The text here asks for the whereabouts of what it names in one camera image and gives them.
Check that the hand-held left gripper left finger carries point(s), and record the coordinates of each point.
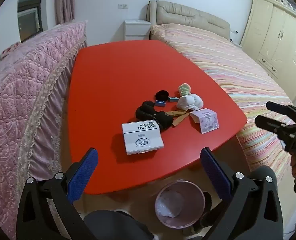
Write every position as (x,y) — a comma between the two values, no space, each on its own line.
(83,175)

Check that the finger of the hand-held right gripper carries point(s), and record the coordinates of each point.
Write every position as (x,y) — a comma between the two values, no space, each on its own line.
(280,107)
(267,122)

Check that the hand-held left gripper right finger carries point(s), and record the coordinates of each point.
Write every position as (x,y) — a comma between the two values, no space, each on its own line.
(215,175)

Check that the pink trash bin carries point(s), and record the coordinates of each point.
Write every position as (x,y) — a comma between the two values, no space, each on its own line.
(187,220)

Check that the person's right hand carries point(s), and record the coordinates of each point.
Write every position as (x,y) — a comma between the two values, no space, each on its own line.
(294,166)

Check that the small pink and white box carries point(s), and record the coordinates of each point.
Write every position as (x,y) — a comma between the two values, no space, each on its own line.
(207,121)

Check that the clear plastic bin liner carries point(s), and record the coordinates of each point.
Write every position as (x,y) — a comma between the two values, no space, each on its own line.
(169,203)

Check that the person's grey trouser leg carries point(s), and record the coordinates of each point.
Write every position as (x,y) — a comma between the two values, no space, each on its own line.
(108,225)

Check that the white cardboard sock box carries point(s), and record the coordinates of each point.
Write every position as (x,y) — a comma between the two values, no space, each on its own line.
(141,137)

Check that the cream wardrobe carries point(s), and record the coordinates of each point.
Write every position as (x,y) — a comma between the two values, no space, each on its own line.
(275,35)

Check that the black rolled sock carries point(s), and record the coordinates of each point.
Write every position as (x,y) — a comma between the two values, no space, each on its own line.
(145,111)
(164,122)

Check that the white fluffy sock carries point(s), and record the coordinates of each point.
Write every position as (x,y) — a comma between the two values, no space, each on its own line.
(190,102)

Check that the green and pink sock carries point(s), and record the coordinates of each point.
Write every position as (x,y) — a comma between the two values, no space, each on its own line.
(185,89)

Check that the pink quilted cover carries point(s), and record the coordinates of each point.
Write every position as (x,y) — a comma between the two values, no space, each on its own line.
(25,92)

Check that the beige padded headboard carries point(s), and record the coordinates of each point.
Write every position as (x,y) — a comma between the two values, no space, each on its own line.
(187,15)

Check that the pink patterned pillow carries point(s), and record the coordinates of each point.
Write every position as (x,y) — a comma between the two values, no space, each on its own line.
(10,49)

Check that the white nightstand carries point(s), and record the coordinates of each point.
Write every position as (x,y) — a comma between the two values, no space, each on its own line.
(136,30)

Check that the dark framed window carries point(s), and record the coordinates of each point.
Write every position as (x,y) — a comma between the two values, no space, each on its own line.
(29,20)

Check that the pink curtain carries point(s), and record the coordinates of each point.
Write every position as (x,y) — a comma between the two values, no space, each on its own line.
(65,0)

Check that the white wall socket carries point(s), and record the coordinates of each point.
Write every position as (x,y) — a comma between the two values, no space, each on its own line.
(234,31)
(123,6)

